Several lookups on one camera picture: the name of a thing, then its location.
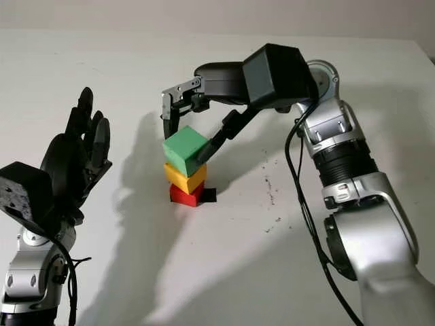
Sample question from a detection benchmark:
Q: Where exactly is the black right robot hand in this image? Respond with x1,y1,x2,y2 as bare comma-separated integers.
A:
159,62,252,166

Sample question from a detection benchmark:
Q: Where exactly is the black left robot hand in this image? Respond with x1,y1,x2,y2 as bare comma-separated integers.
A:
40,87,113,225

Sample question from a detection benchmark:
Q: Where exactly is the green cube block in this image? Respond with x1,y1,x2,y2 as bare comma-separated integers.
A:
162,126,209,177

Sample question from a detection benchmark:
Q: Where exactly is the yellow cube block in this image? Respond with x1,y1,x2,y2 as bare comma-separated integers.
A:
163,162,207,195

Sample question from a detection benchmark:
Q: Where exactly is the red cube block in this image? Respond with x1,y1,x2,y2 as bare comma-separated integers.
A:
169,183,205,207

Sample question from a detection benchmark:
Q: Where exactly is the black tape strip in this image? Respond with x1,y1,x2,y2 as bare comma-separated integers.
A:
200,187,218,204

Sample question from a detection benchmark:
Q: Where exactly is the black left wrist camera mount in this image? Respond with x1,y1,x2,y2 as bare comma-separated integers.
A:
0,162,56,239

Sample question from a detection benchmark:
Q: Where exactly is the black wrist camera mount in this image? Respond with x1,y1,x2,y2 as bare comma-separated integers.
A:
241,43,319,111
0,162,56,239

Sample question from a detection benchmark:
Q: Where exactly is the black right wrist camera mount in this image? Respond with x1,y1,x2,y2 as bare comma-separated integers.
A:
241,43,319,111

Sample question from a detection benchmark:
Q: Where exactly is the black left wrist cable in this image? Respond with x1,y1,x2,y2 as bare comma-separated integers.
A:
50,236,92,326

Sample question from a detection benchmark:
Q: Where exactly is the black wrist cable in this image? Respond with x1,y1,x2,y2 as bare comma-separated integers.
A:
285,97,364,326
50,236,92,326

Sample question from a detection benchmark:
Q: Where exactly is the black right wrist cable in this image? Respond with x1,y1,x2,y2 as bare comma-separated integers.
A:
285,97,364,326

